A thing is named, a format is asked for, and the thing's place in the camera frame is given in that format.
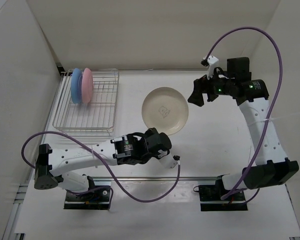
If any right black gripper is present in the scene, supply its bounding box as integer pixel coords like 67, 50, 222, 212
187, 67, 235, 107

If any cream plate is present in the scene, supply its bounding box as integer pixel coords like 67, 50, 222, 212
141, 87, 189, 136

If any pink plate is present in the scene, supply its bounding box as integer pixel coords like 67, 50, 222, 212
81, 68, 94, 104

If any blue plate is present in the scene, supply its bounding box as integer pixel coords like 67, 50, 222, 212
70, 68, 83, 104

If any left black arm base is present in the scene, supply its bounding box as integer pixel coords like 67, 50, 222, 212
63, 176, 114, 210

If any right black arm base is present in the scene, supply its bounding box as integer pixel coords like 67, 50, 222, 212
192, 176, 248, 212

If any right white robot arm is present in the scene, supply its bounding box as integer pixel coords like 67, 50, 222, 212
187, 55, 299, 200

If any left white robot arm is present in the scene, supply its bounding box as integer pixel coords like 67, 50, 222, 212
34, 128, 179, 200

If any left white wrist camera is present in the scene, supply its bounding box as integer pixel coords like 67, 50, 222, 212
157, 150, 180, 169

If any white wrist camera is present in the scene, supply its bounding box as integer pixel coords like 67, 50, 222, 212
157, 150, 180, 169
201, 55, 219, 80

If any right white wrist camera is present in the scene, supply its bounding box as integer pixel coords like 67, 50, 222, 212
201, 55, 219, 80

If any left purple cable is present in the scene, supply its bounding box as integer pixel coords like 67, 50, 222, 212
21, 130, 183, 202

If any purple cable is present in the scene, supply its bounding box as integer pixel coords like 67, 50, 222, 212
21, 130, 183, 202
206, 26, 284, 208

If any metal wire dish rack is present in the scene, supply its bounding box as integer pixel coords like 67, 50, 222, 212
52, 68, 120, 137

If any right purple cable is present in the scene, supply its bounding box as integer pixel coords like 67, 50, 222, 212
206, 26, 284, 208

